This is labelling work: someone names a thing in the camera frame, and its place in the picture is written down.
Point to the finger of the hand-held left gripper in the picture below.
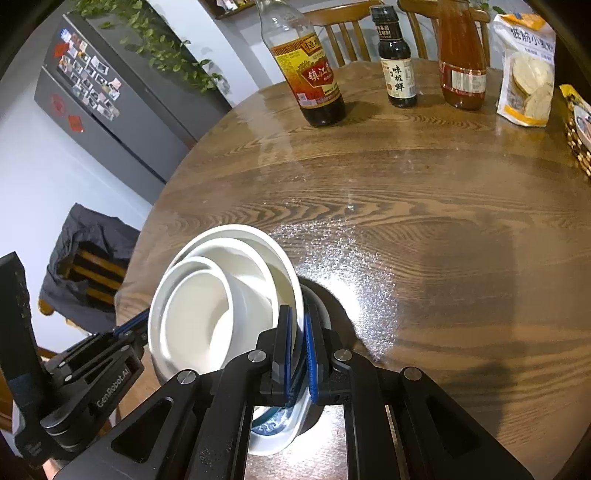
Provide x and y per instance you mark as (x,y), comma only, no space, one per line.
(134,323)
(106,350)

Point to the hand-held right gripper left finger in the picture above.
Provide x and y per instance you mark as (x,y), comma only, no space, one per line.
(290,355)

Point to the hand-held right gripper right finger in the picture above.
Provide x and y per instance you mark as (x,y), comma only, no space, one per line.
(314,355)

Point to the small white bowl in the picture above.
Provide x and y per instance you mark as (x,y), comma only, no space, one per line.
(198,318)

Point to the large white bowl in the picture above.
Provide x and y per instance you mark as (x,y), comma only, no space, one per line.
(286,272)

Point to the medium white bowl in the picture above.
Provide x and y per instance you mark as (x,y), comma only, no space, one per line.
(249,281)

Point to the wooden chair with jacket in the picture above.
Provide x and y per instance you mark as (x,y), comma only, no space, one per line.
(92,277)

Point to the wooden chair with dark cloth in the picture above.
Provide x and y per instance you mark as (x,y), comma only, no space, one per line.
(87,230)

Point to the grey refrigerator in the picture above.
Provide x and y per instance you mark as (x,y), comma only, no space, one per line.
(115,138)

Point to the red fridge sticker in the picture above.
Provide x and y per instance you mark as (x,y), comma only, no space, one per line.
(57,104)
(76,123)

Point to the cluster of fridge photos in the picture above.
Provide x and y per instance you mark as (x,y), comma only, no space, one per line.
(92,74)

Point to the tall dark vinegar bottle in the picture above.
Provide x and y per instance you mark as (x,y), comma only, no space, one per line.
(314,87)

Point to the hanging green vine plant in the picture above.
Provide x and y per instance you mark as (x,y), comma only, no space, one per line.
(157,46)

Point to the small dark soy sauce bottle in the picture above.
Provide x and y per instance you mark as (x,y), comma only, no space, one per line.
(398,69)

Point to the red sauce bottle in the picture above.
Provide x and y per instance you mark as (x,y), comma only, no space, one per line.
(461,69)

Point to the white orange snack bag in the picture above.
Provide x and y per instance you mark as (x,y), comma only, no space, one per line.
(526,83)

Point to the beaded basket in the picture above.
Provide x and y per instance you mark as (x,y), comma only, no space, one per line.
(579,134)

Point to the wooden wall shelf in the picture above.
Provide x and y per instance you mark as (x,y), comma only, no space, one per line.
(231,10)

